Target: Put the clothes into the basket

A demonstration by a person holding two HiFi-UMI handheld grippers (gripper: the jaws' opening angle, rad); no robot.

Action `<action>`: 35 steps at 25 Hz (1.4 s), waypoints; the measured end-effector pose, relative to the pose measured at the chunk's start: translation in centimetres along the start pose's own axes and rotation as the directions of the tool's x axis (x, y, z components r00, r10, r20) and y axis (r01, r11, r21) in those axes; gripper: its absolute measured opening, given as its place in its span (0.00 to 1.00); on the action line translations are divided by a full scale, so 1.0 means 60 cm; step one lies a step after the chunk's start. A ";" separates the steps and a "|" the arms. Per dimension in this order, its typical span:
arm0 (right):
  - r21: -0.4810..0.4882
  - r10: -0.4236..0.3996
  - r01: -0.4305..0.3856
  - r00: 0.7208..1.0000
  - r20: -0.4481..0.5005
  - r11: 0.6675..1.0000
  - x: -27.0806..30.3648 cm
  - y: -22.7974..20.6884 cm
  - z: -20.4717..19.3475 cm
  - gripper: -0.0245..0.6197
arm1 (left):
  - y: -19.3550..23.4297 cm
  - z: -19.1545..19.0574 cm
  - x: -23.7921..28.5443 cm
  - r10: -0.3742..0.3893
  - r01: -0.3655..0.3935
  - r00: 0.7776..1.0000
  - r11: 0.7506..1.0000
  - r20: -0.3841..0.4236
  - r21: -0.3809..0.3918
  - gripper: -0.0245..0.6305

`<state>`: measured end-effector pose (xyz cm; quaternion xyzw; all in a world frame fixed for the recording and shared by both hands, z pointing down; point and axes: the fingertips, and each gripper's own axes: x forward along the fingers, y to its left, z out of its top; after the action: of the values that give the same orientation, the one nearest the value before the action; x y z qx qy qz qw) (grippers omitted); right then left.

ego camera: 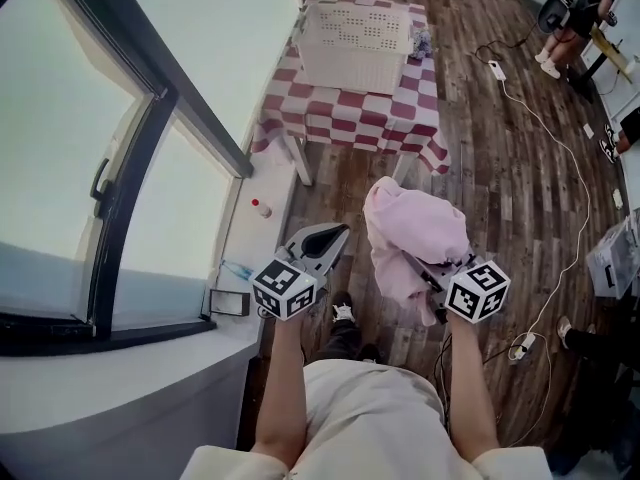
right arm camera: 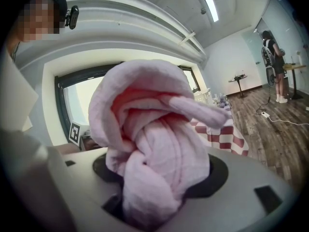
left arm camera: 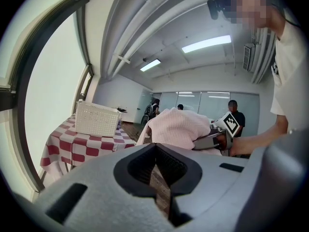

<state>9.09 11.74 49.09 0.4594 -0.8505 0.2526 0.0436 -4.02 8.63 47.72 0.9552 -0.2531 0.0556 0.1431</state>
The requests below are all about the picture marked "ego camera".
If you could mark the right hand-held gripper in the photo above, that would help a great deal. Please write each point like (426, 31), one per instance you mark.
(475, 293)

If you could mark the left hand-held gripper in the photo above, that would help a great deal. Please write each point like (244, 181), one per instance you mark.
(282, 288)

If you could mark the pink clothes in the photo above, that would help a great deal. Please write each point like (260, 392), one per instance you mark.
(415, 218)

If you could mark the white laundry basket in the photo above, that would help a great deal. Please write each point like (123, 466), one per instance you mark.
(350, 68)

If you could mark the person's left forearm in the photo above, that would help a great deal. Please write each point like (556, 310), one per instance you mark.
(280, 378)

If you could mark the person's right forearm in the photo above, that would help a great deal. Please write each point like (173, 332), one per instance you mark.
(470, 383)

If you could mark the small dark tray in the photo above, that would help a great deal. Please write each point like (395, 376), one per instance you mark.
(230, 313)

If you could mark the person's black sneaker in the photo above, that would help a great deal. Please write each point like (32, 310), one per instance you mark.
(371, 353)
(343, 308)

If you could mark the red-capped bottle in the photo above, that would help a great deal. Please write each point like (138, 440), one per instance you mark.
(262, 209)

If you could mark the white power strip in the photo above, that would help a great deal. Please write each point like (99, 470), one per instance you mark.
(496, 70)
(521, 347)

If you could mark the clear plastic bottle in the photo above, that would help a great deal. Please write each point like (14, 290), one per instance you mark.
(239, 269)

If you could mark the white table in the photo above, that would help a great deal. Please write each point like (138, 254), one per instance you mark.
(300, 163)

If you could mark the person's black trousers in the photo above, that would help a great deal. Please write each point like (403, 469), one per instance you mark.
(345, 340)

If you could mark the red white checked tablecloth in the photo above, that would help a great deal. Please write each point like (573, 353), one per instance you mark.
(350, 118)

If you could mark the clear plastic bin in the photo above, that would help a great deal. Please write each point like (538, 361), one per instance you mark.
(617, 263)

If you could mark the person's cream shirt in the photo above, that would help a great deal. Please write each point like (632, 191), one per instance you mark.
(370, 418)

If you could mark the small white floor item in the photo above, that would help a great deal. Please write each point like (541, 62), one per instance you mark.
(618, 197)

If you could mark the white paper scrap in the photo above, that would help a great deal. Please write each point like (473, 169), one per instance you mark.
(588, 130)

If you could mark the purple flower bunch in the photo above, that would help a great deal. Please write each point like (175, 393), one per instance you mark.
(421, 44)

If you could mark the light wooden side table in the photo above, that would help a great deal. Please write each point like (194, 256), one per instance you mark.
(612, 50)

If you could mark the black window frame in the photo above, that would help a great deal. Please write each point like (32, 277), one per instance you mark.
(205, 118)

